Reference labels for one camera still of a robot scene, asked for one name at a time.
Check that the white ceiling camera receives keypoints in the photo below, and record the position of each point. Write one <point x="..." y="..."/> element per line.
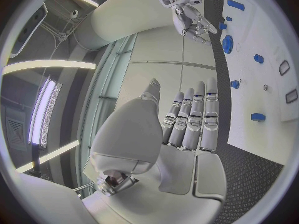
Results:
<point x="74" y="13"/>

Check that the blue flanged peg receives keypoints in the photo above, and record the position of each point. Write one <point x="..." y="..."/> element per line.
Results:
<point x="258" y="58"/>

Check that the blue rectangular block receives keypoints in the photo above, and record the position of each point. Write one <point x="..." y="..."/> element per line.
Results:
<point x="222" y="26"/>

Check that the glowing light bar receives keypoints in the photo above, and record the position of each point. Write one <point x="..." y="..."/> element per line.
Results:
<point x="42" y="112"/>

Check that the small blue gear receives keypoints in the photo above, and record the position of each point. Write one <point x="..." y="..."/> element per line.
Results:
<point x="235" y="83"/>

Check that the small blue peg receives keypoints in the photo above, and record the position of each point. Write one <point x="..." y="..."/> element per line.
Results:
<point x="229" y="18"/>

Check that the large blue gear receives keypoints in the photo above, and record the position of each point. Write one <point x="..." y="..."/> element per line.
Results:
<point x="227" y="44"/>

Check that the white task board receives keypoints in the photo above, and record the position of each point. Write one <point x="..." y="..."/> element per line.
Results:
<point x="252" y="97"/>

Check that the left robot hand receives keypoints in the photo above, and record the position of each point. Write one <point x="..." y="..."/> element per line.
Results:
<point x="177" y="171"/>

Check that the blue plug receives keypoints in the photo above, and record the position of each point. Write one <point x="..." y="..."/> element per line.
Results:
<point x="258" y="117"/>

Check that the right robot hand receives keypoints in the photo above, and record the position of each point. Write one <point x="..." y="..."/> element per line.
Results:
<point x="186" y="20"/>

